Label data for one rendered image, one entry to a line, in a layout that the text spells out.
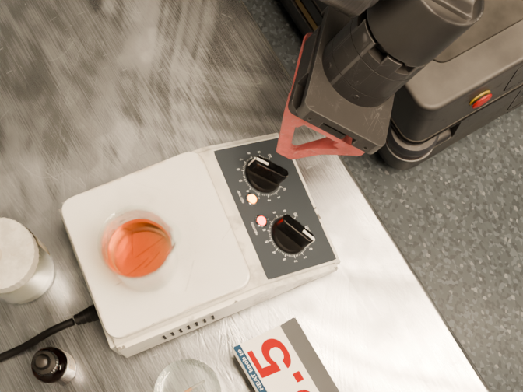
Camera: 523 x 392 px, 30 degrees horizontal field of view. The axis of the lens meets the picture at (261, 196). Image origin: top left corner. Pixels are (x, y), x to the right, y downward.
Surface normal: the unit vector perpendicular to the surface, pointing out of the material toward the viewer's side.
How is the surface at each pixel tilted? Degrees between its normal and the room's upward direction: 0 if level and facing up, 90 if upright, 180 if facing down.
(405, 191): 0
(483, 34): 0
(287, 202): 30
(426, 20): 66
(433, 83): 0
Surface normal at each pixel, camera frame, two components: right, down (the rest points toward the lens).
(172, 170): 0.00, -0.25
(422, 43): -0.06, 0.87
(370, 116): 0.46, -0.41
